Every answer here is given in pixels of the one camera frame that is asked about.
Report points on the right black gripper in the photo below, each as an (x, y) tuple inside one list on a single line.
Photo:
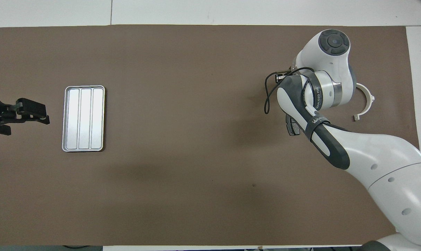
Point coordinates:
[(288, 73)]

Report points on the silver metal tray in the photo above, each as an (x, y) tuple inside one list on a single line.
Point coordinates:
[(85, 118)]

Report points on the short grey brake pad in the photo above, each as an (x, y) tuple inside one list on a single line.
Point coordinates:
[(291, 129)]

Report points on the brown table mat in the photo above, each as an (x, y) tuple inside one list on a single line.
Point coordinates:
[(210, 52)]

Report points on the white semicircular bracket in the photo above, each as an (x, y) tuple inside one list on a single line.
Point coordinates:
[(370, 96)]

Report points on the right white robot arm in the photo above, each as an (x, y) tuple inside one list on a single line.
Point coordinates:
[(388, 157)]

